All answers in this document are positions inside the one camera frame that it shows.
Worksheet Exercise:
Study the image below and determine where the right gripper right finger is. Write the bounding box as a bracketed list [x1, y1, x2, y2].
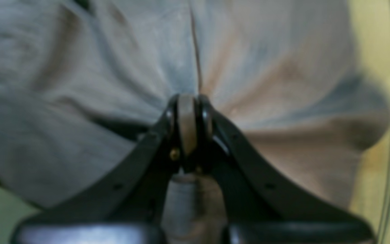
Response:
[197, 95, 375, 244]

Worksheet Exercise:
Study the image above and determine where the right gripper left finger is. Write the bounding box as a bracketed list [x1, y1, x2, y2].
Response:
[10, 94, 197, 244]

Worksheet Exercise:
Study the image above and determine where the grey t-shirt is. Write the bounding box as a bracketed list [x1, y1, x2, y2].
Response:
[0, 0, 390, 244]

